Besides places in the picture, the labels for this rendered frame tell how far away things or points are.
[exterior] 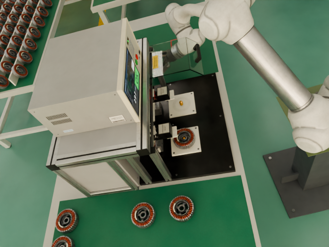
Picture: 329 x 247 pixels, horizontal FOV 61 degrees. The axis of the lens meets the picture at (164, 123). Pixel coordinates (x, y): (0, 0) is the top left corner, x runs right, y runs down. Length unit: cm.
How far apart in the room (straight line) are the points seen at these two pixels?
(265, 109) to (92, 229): 168
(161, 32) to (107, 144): 121
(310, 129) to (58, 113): 99
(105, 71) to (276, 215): 149
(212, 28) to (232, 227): 81
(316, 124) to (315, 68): 161
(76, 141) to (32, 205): 157
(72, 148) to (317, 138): 98
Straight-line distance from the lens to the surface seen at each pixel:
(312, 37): 309
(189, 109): 156
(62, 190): 165
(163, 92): 150
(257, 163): 223
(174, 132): 138
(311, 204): 213
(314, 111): 122
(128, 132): 116
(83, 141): 123
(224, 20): 106
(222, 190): 135
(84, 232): 149
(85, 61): 123
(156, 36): 215
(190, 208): 130
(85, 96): 108
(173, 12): 166
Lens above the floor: 201
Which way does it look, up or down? 52 degrees down
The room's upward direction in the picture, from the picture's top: 25 degrees counter-clockwise
